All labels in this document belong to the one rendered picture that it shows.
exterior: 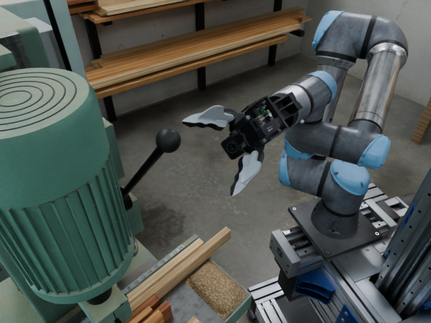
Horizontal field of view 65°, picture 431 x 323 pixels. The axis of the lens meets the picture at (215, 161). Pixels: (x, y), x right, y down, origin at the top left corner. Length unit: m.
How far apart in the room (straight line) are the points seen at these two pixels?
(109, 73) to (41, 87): 2.14
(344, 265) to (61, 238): 0.95
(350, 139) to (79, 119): 0.55
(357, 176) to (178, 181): 1.65
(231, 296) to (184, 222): 1.38
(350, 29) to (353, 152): 0.40
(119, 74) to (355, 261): 2.01
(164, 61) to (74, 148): 2.38
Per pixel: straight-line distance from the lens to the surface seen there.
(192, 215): 2.25
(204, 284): 0.89
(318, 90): 0.72
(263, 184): 2.47
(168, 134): 0.45
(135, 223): 0.92
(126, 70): 2.63
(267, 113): 0.60
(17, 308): 1.14
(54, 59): 0.76
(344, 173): 1.04
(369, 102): 0.84
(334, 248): 1.14
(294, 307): 1.70
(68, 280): 0.55
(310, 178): 1.05
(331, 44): 1.04
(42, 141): 0.38
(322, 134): 0.77
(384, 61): 0.96
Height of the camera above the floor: 1.70
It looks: 40 degrees down
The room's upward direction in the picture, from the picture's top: straight up
